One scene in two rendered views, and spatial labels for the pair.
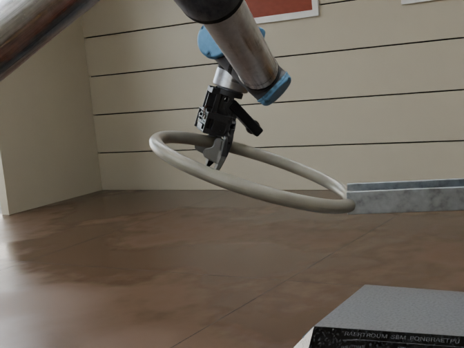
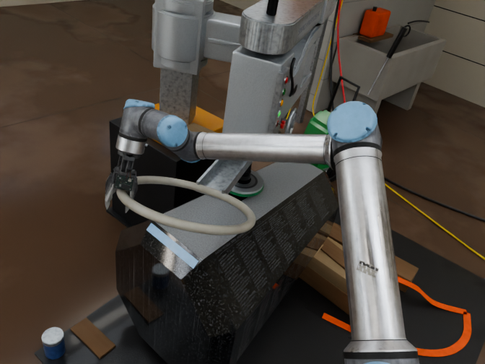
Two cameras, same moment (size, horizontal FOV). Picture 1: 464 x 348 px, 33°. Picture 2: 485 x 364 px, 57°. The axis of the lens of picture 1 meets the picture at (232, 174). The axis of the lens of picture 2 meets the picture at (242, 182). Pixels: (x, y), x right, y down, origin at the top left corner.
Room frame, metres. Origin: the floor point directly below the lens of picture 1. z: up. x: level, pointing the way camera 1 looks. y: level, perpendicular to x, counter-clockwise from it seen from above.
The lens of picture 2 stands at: (1.45, 1.14, 2.15)
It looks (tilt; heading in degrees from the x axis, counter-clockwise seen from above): 35 degrees down; 276
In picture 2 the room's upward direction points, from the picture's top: 10 degrees clockwise
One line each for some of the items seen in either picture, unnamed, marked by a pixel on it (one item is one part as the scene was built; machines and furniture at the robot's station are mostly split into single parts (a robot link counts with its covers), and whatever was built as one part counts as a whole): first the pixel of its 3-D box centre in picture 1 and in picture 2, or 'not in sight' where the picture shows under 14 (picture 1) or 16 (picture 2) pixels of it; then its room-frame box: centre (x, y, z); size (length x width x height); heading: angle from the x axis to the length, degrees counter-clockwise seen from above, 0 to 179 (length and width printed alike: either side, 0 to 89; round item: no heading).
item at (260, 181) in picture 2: not in sight; (242, 180); (1.64, -0.70, 0.86); 0.21 x 0.21 x 0.01
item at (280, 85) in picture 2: not in sight; (278, 102); (1.54, -0.61, 1.36); 0.08 x 0.03 x 0.28; 80
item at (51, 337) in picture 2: not in sight; (53, 343); (2.37, -0.06, 0.08); 0.10 x 0.10 x 0.13
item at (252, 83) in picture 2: not in sight; (262, 93); (1.62, -0.78, 1.31); 0.36 x 0.22 x 0.45; 80
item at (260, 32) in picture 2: not in sight; (291, 16); (1.58, -1.04, 1.60); 0.96 x 0.25 x 0.17; 80
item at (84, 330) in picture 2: not in sight; (92, 337); (2.23, -0.18, 0.02); 0.25 x 0.10 x 0.01; 153
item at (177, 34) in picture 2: not in sight; (217, 36); (1.98, -1.32, 1.35); 0.74 x 0.34 x 0.25; 4
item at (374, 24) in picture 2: not in sight; (377, 21); (0.83, -3.98, 1.00); 0.50 x 0.22 x 0.33; 57
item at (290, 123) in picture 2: not in sight; (283, 120); (1.50, -0.80, 1.18); 0.15 x 0.10 x 0.15; 80
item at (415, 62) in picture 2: not in sight; (383, 76); (0.59, -3.96, 0.43); 1.30 x 0.62 x 0.86; 57
